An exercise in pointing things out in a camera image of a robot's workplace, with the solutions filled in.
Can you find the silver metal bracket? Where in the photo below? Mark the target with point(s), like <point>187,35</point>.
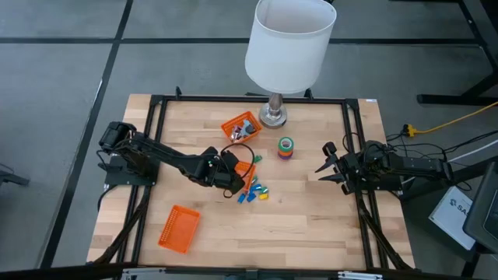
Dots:
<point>360,276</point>
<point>144,274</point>

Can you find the yellow mini stapler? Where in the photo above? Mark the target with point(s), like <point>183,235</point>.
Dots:
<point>264,197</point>

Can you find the black desk leg frame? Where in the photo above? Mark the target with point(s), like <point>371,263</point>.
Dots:
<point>447,99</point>

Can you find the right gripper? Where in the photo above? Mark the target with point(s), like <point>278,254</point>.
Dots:
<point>352,169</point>

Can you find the black flat monitor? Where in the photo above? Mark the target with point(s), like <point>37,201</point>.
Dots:
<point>484,210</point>

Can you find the black aluminium table frame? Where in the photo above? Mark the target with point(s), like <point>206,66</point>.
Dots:
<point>214,99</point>

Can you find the dark grey staple remover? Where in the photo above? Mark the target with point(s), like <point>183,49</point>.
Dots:
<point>252,128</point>

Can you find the white printed box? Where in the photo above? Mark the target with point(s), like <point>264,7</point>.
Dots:
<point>451,218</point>

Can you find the silver lamp white shade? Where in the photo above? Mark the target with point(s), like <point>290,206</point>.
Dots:
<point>290,50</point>

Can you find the light blue staple remover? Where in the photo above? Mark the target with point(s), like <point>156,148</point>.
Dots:
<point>244,130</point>

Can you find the blue mini stapler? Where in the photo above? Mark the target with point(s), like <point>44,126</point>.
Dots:
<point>257,188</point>
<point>241,198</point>
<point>251,197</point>

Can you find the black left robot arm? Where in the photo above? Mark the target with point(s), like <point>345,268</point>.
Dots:
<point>163,151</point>

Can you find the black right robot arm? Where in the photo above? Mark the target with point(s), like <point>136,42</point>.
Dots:
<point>420,165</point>

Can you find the orange plastic basket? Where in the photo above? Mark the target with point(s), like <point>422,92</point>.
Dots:
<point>179,229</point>
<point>244,168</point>
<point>246,116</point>

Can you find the black chair base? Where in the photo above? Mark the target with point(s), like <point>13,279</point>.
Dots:
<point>11,179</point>

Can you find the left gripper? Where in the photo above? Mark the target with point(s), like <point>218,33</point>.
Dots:
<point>212,173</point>

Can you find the lavender staple remover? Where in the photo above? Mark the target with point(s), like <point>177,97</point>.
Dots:
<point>235,134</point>

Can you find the green tape roll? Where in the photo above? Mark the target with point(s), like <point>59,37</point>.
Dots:
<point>280,144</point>

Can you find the orange tape roll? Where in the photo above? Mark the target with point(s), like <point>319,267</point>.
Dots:
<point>286,154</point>

